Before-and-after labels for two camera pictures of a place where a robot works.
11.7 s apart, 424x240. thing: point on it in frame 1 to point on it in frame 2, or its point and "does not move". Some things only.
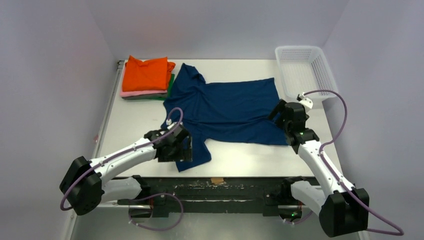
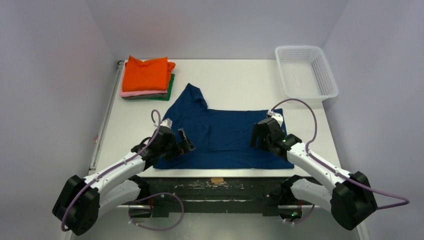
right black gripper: x=282 y=113 to x=262 y=133
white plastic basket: x=304 y=69 does not move
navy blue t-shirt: x=235 y=111 to x=222 y=137
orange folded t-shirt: x=150 y=75 does not move
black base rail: x=164 y=194 does not move
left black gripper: x=183 y=154 does not move
